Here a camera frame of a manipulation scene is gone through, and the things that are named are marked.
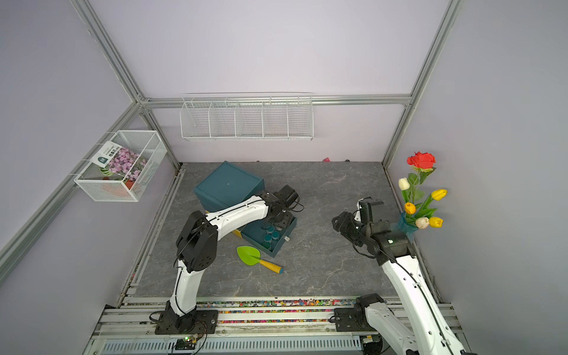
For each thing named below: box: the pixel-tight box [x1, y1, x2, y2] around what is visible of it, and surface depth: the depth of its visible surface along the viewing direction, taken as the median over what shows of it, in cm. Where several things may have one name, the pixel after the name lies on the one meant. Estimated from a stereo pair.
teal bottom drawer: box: [241, 217, 299, 259], surface depth 92 cm
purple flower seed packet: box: [90, 140, 148, 182], surface depth 75 cm
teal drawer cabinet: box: [193, 160, 265, 214], surface depth 86 cm
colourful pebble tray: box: [195, 297, 358, 324], surface depth 79 cm
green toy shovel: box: [235, 245, 284, 275], surface depth 89 cm
